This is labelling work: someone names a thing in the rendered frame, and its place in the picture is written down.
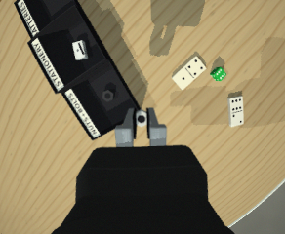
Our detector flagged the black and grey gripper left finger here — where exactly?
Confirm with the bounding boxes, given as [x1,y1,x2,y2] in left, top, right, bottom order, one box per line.
[114,108,137,147]

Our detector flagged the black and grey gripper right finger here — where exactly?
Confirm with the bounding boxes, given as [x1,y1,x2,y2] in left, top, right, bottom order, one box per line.
[146,107,167,146]

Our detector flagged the green die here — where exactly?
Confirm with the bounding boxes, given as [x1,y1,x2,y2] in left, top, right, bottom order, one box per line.
[210,67,226,81]

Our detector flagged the white domino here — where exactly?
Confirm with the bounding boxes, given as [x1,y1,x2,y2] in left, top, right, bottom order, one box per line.
[172,56,206,90]
[227,96,244,127]

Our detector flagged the black storage bins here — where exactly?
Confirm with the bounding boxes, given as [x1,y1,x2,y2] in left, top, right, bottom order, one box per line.
[14,0,141,141]

